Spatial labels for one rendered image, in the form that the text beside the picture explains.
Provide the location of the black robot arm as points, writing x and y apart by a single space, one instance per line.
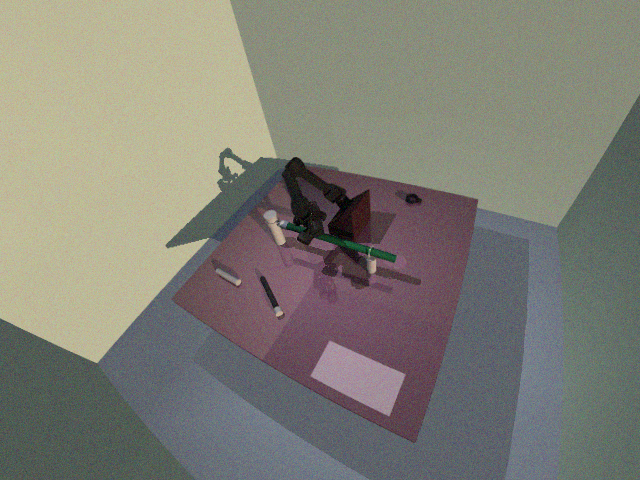
300 204

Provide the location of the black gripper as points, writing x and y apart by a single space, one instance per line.
305 236

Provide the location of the green cylindrical rail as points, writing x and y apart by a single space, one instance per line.
348 244

